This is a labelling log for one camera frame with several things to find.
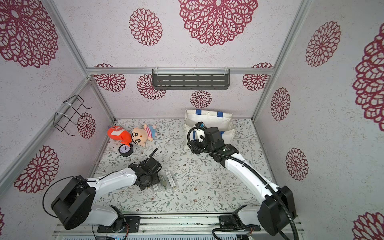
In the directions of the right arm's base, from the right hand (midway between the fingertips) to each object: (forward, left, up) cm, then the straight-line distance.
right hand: (191, 140), depth 78 cm
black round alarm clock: (+6, +45, -20) cm, 49 cm away
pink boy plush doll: (+13, +35, -14) cm, 40 cm away
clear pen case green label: (-13, +17, -22) cm, 30 cm away
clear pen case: (-13, +12, -22) cm, 28 cm away
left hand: (-14, +22, -23) cm, 35 cm away
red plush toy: (+16, +52, -14) cm, 56 cm away
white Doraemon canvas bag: (+21, -20, -7) cm, 30 cm away
